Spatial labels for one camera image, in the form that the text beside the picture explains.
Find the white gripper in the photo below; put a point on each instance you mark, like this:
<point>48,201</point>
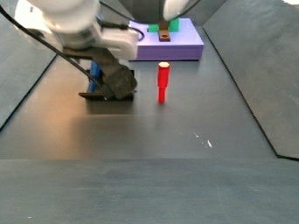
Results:
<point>67,23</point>

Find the blue stepped peg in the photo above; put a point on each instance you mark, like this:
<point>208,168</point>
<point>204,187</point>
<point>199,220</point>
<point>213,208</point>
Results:
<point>93,73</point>

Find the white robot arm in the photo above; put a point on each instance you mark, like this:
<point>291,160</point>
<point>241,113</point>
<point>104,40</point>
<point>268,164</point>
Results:
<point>143,11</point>

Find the green block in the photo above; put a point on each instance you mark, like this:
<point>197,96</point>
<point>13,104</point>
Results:
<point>173,26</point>

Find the red stepped peg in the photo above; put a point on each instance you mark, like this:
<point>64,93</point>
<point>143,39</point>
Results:
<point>163,76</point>

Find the purple rectangular base block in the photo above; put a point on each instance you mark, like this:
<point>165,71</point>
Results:
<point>184,47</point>

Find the brown upright bracket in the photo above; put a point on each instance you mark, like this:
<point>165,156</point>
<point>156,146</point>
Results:
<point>164,37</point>

